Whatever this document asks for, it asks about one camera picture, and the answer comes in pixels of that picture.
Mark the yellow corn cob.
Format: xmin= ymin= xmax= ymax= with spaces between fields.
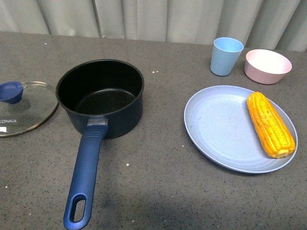
xmin=247 ymin=92 xmax=296 ymax=159

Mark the glass lid blue knob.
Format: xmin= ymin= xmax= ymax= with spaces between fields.
xmin=0 ymin=81 xmax=58 ymax=138

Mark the dark blue saucepan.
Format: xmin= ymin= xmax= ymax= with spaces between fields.
xmin=56 ymin=59 xmax=144 ymax=230

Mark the light blue plate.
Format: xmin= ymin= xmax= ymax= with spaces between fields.
xmin=184 ymin=85 xmax=296 ymax=174

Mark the light blue plastic cup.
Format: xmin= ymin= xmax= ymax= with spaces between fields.
xmin=211 ymin=37 xmax=244 ymax=76

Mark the pink bowl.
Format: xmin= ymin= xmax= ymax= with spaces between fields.
xmin=244 ymin=49 xmax=292 ymax=85

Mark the white curtain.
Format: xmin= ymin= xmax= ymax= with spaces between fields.
xmin=0 ymin=0 xmax=307 ymax=51

